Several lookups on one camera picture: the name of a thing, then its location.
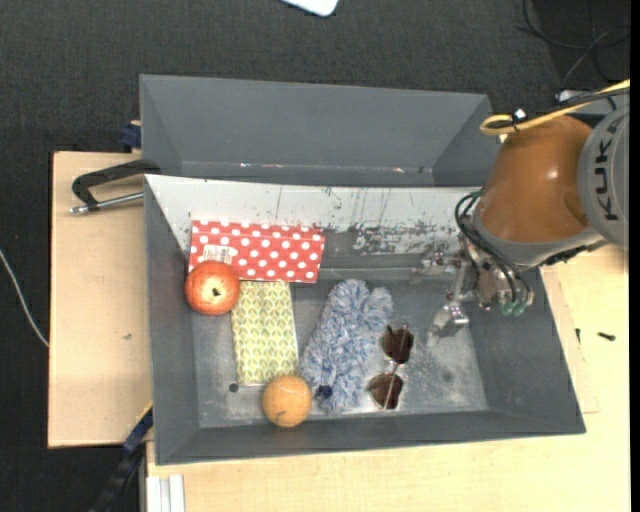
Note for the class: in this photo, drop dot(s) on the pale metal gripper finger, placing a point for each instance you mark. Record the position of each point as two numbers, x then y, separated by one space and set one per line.
449 320
436 264

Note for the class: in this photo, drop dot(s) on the brown sunglasses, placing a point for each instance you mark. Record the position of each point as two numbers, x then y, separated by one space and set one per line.
398 345

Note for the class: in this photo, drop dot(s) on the grey metal bin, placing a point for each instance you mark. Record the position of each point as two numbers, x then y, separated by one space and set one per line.
510 360

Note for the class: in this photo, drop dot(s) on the blue and white fluffy cloth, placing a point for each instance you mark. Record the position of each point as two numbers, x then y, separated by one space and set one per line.
345 340

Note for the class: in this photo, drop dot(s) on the small black screw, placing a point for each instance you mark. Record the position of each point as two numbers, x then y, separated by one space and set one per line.
608 336

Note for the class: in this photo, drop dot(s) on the red white-dotted box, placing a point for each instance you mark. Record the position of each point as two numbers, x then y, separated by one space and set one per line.
270 252

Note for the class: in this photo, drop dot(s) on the orange round fruit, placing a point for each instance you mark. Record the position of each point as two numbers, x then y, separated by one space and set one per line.
286 401

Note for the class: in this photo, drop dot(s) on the red apple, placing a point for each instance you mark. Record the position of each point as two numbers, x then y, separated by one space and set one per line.
210 290

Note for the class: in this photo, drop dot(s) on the pale wood board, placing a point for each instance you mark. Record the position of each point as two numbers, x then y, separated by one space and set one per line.
95 310

